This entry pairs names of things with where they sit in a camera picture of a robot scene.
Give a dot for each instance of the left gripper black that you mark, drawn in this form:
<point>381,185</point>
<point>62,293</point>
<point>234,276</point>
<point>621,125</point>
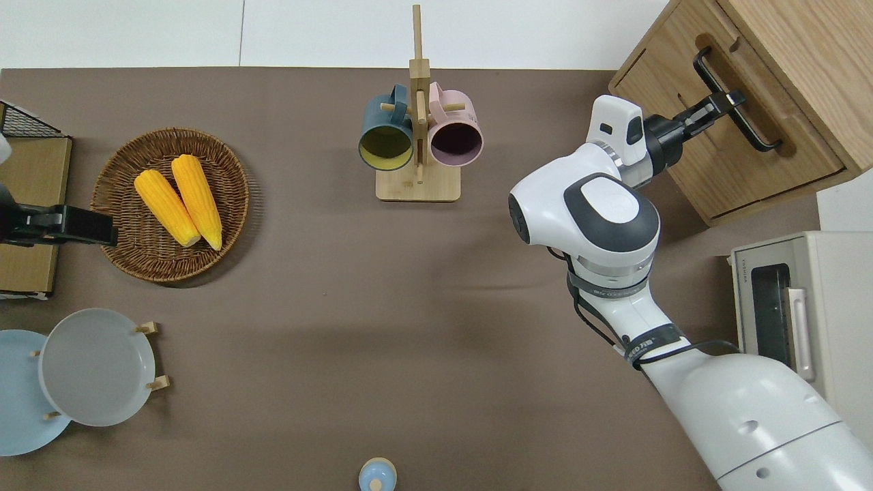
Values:
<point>34,226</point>

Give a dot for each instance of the brown table mat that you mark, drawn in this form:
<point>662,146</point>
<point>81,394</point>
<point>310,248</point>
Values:
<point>341,307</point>

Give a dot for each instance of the yellow corn cob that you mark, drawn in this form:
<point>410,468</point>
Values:
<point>198,201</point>
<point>167,208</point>

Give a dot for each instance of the small blue dome bell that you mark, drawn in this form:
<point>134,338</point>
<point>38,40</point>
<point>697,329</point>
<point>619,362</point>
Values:
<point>377,476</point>

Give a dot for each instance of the grey plate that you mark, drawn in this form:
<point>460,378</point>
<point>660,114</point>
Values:
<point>95,368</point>

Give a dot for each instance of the wooden mug tree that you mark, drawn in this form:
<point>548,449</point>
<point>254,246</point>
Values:
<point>419,187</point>

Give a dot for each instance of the dark blue mug yellow inside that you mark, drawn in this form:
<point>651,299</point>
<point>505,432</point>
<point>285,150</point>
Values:
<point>385,146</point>

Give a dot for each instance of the wooden plate rack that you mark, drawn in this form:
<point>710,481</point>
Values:
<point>157,383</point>

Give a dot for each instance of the light blue plate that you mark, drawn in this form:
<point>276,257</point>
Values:
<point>20,409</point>

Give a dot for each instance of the light wooden drawer cabinet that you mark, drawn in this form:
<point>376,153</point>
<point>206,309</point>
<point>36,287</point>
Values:
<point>818,41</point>

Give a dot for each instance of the round brown wicker basket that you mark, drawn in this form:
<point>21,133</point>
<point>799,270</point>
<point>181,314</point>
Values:
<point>136,259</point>

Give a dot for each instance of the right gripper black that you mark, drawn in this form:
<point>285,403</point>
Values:
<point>665,143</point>

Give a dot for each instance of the pink mug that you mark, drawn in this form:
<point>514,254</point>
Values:
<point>455,140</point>

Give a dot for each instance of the white toaster oven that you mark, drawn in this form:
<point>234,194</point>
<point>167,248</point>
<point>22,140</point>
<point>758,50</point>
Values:
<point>839,286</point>

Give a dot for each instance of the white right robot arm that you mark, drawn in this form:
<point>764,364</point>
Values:
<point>614,211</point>

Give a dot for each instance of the wooden drawer front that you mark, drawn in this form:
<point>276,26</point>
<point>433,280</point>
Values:
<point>709,164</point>

